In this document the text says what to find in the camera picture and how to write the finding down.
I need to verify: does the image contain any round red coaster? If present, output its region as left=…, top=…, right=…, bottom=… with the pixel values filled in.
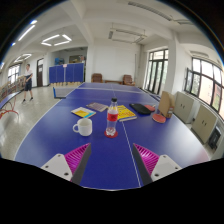
left=104, top=131, right=118, bottom=138

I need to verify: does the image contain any white ceramic mug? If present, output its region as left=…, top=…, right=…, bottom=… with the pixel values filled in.
left=73, top=118, right=92, bottom=137

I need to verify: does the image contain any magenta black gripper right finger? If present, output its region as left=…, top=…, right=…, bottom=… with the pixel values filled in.
left=132, top=143, right=181, bottom=185

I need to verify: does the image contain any brown armchair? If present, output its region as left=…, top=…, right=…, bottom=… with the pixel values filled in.
left=123, top=75, right=135, bottom=86
left=91, top=73, right=103, bottom=83

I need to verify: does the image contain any left brown armchair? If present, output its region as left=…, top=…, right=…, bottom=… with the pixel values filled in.
left=91, top=73, right=103, bottom=83

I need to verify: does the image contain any small yellow blue booklet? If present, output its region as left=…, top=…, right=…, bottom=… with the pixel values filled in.
left=72, top=107, right=96, bottom=118

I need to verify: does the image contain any black paddle case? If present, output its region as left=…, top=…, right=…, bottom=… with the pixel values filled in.
left=130, top=103, right=151, bottom=115

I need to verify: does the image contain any blue partition barrier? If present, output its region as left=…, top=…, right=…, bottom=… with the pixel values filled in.
left=49, top=63, right=84, bottom=83

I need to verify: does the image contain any beige cabinet far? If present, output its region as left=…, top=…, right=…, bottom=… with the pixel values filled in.
left=174, top=92, right=195, bottom=124

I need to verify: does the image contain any person in dark shorts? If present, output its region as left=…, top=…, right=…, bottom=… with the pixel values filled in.
left=24, top=64, right=33, bottom=99

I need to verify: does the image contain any beige cabinet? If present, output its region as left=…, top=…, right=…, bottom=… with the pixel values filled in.
left=192, top=105, right=217, bottom=143
left=174, top=92, right=195, bottom=124

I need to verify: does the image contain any beige cabinet near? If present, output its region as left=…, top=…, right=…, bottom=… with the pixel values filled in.
left=192, top=105, right=217, bottom=143

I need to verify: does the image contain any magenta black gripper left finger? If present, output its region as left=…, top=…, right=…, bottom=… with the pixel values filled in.
left=42, top=143, right=91, bottom=185

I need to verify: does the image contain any right brown armchair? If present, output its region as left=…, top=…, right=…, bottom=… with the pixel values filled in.
left=123, top=75, right=135, bottom=86

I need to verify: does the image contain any plastic bottle with red label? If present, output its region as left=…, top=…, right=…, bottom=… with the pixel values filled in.
left=106, top=97, right=118, bottom=134

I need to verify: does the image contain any table tennis net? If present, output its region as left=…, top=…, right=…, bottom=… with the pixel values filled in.
left=53, top=87, right=73, bottom=99

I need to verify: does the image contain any brown cardboard box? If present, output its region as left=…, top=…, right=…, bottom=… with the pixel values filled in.
left=158, top=91, right=175, bottom=118

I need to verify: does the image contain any yellow book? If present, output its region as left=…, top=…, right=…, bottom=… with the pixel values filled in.
left=117, top=105, right=137, bottom=121

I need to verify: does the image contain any red table tennis paddle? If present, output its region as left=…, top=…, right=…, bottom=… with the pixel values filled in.
left=152, top=114, right=166, bottom=123

